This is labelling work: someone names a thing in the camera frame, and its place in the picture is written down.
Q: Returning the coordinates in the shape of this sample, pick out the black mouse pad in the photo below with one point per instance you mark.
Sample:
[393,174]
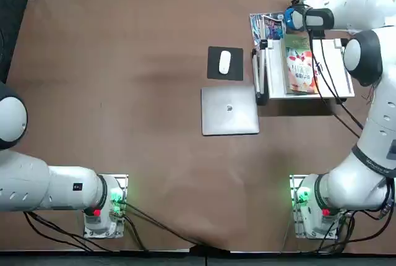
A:
[236,62]

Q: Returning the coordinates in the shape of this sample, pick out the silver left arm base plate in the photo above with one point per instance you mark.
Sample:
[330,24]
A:
[122,179]

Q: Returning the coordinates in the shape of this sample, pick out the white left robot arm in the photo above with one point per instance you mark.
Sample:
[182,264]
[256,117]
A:
[62,188]

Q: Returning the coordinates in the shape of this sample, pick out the grey closed laptop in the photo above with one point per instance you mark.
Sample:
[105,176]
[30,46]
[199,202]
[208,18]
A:
[229,111]

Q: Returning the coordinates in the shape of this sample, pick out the white folding book stand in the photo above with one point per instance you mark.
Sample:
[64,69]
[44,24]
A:
[334,68]

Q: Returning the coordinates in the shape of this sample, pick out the glossy blue comic magazine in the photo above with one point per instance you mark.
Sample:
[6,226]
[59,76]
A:
[272,28]

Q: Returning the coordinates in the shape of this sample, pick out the white computer mouse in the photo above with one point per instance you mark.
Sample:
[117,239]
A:
[224,62]

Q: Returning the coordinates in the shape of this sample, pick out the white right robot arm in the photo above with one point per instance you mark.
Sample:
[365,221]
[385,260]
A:
[355,185]

